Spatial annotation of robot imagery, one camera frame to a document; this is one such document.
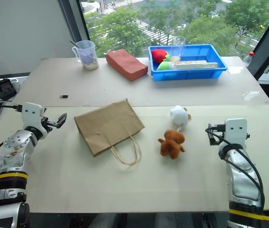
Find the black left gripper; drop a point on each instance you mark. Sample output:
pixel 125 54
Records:
pixel 46 124

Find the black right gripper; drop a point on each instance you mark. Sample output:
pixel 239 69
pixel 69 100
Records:
pixel 220 134

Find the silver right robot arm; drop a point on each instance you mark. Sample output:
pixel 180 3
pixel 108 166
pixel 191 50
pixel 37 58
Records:
pixel 241 175

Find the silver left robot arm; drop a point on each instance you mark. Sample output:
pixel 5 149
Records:
pixel 15 152

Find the brown paper bag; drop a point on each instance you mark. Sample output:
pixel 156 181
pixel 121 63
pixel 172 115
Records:
pixel 108 126

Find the small black plug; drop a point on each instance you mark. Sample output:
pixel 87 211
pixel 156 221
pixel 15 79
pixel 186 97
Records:
pixel 64 96

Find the white plush toy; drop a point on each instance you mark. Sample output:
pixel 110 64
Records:
pixel 178 116

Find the brown plush toy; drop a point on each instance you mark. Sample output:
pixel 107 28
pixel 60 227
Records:
pixel 172 143

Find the black charger box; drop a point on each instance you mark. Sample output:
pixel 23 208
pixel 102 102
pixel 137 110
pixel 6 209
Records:
pixel 5 89

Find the blue plastic bin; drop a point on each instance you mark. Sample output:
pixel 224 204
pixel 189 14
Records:
pixel 189 72

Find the clear plastic measuring jug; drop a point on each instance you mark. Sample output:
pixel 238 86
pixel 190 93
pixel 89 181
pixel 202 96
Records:
pixel 87 55

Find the white long flat box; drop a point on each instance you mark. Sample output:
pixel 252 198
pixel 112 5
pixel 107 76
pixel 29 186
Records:
pixel 196 64

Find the stirring stick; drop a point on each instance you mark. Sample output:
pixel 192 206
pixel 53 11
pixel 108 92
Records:
pixel 73 44

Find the green plush toy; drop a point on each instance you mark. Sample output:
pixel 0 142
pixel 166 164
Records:
pixel 165 66

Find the plastic bottle with red cap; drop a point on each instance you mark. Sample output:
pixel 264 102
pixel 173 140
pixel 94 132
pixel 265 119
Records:
pixel 248 59

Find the red-brown brick block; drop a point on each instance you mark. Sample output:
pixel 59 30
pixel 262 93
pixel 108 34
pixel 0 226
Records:
pixel 126 64

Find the clear plastic cup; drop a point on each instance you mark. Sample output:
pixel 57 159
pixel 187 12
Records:
pixel 179 47

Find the red strawberry plush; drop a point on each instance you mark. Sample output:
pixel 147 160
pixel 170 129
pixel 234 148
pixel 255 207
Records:
pixel 158 55

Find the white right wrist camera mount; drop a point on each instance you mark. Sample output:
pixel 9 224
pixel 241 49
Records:
pixel 235 130

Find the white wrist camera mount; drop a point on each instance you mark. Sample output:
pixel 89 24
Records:
pixel 235 130
pixel 31 114

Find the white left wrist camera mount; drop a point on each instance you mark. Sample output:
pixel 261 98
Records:
pixel 31 114

